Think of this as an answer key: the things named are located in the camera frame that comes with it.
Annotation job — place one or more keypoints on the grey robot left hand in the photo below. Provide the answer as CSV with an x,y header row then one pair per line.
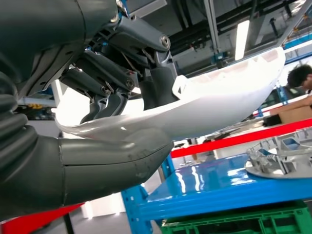
x,y
48,32

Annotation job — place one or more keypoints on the blue metal shelf rack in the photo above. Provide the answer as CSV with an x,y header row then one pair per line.
x,y
214,184

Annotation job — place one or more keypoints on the red barrier belt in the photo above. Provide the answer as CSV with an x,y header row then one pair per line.
x,y
231,140
29,223

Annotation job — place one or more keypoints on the ceiling light panel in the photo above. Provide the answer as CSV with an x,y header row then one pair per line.
x,y
242,38

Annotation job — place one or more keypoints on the green plastic crate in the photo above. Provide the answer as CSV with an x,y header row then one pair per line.
x,y
243,223

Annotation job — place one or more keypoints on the silver wheel hubcap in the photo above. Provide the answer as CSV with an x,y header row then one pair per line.
x,y
268,171

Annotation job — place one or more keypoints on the person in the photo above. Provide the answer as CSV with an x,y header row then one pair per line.
x,y
298,76

